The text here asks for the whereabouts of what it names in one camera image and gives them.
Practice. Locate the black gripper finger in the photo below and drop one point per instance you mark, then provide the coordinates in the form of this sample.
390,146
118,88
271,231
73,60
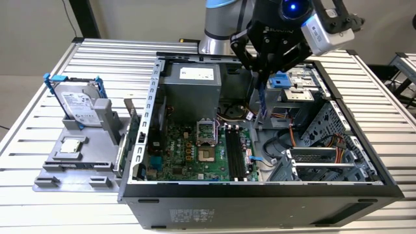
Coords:
298,54
242,51

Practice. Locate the RAM stick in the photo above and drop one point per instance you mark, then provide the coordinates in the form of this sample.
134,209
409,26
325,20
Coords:
265,97

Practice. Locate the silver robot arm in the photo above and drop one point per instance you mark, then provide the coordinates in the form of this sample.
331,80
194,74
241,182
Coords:
221,19

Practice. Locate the black RAM slot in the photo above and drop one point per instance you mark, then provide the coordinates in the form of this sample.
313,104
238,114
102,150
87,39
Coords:
238,153
230,153
234,153

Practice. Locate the blue drive latch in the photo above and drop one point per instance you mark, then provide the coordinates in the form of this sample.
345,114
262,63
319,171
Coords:
279,83

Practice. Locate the grey metal drive cage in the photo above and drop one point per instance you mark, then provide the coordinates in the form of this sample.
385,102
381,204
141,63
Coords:
298,96

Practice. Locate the grey power supply unit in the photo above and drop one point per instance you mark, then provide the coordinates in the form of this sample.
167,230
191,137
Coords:
191,97

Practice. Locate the neighbouring metal slat table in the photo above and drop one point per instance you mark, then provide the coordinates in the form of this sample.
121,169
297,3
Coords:
405,59

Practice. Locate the CPU socket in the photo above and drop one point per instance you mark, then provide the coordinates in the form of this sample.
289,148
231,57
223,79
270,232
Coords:
207,154

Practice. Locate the silver disk bay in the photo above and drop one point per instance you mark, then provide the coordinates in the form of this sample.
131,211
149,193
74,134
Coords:
325,165

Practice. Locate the green motherboard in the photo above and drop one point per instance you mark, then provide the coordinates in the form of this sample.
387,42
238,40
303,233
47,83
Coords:
182,156

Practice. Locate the blue-grey chipset heatsink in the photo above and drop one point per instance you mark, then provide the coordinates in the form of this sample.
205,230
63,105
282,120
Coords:
157,163

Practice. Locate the hard disk in blue carrier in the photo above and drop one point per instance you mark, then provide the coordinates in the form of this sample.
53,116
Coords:
75,102

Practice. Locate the grey parts rack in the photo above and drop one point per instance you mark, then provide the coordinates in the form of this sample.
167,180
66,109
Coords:
91,136

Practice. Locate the black open PC case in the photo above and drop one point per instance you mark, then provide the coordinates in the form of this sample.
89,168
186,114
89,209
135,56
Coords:
227,209

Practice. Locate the silver CPU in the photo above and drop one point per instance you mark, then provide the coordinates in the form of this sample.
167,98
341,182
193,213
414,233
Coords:
70,146

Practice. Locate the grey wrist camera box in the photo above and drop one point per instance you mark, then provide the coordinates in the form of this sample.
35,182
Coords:
325,39

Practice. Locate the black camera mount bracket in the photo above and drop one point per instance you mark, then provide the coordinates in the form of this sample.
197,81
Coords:
325,19

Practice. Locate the graphics card with silver bracket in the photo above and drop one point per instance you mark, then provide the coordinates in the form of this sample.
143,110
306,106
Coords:
134,122

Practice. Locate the black vertical post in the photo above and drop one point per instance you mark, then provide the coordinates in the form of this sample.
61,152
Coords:
86,19

